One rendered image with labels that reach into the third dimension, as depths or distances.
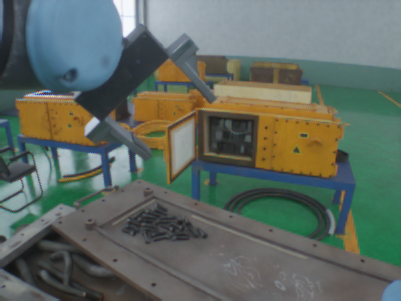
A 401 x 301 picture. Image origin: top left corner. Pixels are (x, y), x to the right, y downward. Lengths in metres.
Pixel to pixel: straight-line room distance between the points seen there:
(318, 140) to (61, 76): 2.86
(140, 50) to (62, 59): 0.21
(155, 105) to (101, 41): 6.83
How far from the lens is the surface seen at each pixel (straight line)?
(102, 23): 0.21
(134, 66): 0.39
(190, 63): 0.42
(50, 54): 0.18
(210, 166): 3.32
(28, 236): 1.14
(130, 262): 0.89
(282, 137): 3.04
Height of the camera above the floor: 1.95
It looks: 21 degrees down
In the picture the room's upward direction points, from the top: straight up
